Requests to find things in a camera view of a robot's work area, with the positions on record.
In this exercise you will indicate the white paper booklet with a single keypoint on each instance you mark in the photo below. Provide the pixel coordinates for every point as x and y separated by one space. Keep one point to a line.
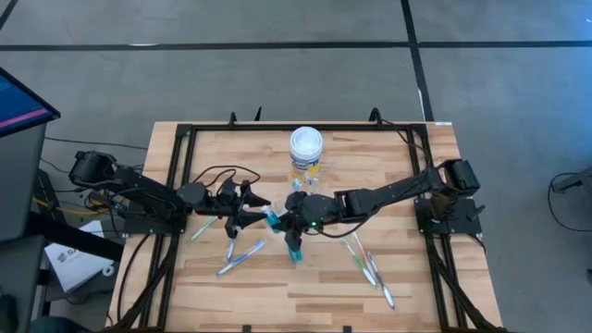
74 270

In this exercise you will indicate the black metal rig frame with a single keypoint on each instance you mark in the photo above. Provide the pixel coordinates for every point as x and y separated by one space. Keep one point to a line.
300 127

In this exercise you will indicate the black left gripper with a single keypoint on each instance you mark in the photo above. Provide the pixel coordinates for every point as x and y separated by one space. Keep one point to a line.
233 226

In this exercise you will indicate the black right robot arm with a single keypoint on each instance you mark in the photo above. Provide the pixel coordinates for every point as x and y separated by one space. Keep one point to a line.
388 192

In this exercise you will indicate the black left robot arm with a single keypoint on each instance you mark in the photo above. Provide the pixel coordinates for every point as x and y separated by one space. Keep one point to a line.
139 185

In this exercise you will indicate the black cart leg beam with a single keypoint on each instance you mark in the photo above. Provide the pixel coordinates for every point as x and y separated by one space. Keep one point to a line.
69 236

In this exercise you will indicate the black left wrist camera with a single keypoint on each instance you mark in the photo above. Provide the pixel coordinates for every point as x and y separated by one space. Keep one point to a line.
227 192

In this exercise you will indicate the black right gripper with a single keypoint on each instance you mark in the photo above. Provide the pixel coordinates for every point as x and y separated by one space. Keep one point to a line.
305 208

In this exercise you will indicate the Lysol wipes canister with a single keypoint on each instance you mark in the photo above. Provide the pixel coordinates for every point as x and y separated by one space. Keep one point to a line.
306 143

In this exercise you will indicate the monitor with blue screen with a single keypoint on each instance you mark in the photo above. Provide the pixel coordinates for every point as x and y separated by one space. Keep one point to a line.
18 106

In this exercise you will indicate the purple toothbrush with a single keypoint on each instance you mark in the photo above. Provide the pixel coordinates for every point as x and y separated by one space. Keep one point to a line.
381 282

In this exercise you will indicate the white tape roll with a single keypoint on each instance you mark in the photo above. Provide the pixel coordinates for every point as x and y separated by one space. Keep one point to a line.
108 270

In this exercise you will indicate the blue toothbrush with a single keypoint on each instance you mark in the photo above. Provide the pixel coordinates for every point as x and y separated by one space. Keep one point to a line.
230 252
240 259
296 184

